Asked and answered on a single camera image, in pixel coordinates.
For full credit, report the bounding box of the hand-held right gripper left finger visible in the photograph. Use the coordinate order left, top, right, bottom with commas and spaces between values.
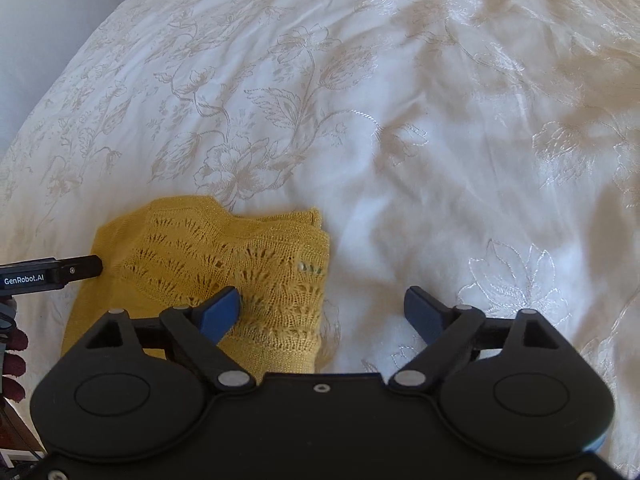
85, 286, 256, 393

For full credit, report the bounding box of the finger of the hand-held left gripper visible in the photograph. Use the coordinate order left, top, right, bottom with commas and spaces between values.
54, 255, 104, 286

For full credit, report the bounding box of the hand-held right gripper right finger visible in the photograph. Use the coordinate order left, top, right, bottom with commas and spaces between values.
390, 286, 562, 393

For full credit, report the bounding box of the yellow knitted top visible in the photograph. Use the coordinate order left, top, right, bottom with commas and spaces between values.
60, 195, 333, 376

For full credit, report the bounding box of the person's left hand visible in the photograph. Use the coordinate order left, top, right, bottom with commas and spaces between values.
0, 327, 29, 404

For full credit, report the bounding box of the white embroidered bedspread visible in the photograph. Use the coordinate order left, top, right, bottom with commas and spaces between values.
0, 0, 640, 480

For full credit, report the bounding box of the wooden furniture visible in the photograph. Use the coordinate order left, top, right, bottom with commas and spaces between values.
0, 399, 47, 467

